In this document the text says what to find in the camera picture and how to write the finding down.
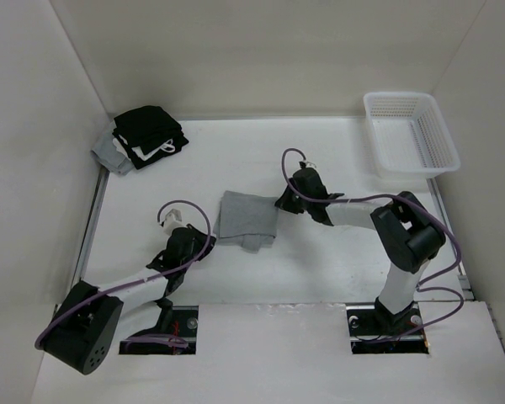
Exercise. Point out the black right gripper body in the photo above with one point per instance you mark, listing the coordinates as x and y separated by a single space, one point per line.
295 203

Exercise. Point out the grey tank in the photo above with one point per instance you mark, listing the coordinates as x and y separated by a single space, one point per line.
246 220
106 154

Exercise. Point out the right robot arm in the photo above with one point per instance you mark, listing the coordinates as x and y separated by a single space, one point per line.
409 237

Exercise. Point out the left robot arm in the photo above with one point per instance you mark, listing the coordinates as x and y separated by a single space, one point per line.
135 311

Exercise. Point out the folded white tank top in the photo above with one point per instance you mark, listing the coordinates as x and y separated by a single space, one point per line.
167 147

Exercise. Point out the folded black tank top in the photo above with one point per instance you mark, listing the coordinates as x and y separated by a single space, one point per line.
148 127

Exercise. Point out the folded grey tank top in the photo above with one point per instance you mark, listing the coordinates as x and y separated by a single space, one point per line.
106 154

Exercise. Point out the white plastic basket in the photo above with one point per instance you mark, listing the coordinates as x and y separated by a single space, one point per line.
408 136

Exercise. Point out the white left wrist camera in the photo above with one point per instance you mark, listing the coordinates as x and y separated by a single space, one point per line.
172 221

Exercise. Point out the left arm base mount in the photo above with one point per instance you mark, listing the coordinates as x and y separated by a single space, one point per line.
170 331

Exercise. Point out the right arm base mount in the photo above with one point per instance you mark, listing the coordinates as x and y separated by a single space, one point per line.
370 335

